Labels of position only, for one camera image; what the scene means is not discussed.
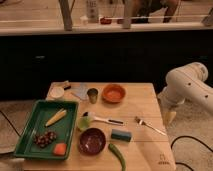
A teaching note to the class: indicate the small green cup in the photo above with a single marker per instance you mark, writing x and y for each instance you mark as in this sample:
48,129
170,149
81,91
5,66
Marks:
83,123

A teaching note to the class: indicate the silver metal fork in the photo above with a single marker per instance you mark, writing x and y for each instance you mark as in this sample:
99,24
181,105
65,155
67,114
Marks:
142,122

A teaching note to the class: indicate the orange bowl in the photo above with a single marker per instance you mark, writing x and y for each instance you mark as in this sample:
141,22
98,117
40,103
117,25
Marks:
113,93

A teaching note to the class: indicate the dark red bowl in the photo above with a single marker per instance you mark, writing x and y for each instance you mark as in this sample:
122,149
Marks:
92,141

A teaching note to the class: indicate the dark grape bunch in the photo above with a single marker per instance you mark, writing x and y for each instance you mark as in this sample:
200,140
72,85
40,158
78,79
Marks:
45,139

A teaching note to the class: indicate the yellow corn cob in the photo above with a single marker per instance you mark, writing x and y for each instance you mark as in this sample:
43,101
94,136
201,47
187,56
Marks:
59,115

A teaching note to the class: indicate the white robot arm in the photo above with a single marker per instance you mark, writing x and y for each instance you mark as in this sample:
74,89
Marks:
186,82

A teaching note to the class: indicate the orange carrot piece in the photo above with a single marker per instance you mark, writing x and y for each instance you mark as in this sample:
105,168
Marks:
60,149

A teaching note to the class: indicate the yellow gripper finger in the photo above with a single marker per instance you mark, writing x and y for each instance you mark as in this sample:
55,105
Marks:
169,117

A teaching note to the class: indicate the metal cup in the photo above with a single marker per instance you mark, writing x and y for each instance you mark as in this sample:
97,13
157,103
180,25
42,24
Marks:
92,95

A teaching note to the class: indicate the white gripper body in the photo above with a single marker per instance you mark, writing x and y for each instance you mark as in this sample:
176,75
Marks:
169,99

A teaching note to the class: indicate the teal sponge block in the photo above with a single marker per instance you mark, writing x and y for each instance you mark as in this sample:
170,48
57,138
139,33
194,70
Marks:
121,135

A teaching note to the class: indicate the green plastic tray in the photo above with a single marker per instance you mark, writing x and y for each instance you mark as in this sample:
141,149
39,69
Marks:
42,111

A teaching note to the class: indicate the grey spatula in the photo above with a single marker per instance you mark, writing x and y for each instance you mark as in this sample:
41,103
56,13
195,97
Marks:
80,91

